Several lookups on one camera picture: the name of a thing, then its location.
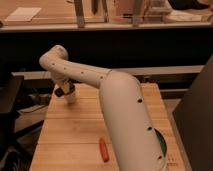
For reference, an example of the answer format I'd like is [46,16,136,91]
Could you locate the green round object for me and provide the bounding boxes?
[155,129,167,157]

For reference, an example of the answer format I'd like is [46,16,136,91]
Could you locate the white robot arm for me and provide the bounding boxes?
[39,45,169,171]

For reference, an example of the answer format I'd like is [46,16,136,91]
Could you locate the dark panel at right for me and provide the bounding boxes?
[173,55,213,171]

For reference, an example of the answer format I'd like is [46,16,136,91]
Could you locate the orange red marker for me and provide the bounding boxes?
[99,138,109,162]

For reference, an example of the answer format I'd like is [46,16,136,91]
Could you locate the white paper sheet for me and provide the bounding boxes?
[5,7,41,22]

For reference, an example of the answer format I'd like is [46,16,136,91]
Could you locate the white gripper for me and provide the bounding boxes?
[54,79,75,97]

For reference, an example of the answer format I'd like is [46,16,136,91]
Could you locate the black equipment at left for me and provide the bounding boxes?
[0,76,24,160]

